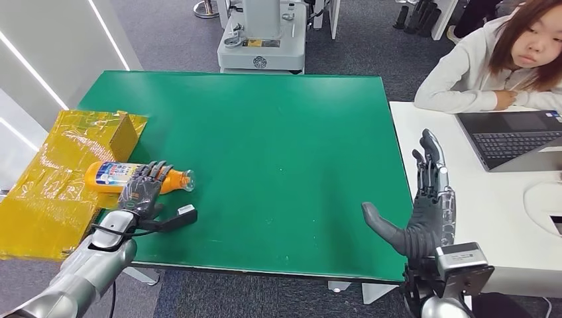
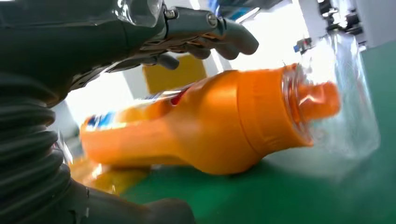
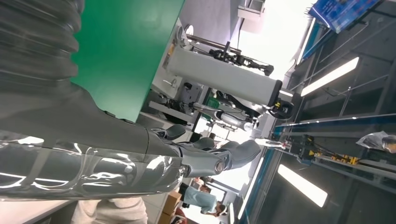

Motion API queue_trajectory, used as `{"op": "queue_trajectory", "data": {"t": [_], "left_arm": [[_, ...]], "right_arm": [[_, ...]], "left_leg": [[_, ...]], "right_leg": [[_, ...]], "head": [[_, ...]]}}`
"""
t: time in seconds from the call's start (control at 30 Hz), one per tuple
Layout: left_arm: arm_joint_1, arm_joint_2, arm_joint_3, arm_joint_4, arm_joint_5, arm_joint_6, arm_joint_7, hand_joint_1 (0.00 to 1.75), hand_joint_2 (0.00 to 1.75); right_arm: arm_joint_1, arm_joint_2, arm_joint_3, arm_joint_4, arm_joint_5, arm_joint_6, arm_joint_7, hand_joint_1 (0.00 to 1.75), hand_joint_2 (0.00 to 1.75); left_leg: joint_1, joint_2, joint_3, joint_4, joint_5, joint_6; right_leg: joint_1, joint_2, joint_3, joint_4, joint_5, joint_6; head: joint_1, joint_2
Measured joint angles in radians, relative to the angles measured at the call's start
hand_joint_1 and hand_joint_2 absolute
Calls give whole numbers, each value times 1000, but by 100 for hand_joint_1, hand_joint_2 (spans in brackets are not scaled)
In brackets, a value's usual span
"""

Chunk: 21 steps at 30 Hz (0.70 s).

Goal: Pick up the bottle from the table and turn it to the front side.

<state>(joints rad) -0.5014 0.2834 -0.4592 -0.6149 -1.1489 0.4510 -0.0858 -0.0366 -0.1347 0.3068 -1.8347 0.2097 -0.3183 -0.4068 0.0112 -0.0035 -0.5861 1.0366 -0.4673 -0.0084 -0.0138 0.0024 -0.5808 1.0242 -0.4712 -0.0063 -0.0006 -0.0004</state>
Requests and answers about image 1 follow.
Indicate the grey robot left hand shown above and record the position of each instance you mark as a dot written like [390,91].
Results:
[140,195]

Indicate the person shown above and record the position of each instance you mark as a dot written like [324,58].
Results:
[465,70]

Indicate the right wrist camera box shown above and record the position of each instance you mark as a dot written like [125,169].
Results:
[463,265]

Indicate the person's leg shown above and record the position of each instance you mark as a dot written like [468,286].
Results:
[472,15]

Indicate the black stand legs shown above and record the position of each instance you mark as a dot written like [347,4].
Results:
[417,19]

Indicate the white table foot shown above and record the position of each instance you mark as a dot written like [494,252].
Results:
[338,286]

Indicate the white machine base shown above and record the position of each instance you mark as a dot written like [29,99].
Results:
[263,48]

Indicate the white round object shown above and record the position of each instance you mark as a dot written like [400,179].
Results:
[542,206]

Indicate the metal chair base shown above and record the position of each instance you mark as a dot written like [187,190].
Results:
[205,9]

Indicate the white desk panel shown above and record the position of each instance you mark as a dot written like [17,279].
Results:
[334,17]

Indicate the yellow taped cardboard box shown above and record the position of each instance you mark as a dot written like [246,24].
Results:
[48,210]

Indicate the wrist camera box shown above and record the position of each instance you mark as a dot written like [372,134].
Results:
[178,218]
[463,265]

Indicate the orange plastic bottle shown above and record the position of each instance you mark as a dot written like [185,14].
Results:
[112,175]

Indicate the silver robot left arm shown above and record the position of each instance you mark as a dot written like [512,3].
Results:
[88,272]

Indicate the grey laptop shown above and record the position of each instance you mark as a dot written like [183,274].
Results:
[509,140]

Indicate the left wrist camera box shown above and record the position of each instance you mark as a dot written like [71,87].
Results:
[178,218]

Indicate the person's hand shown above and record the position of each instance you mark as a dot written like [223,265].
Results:
[505,100]

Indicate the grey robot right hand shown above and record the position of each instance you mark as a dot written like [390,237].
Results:
[423,232]

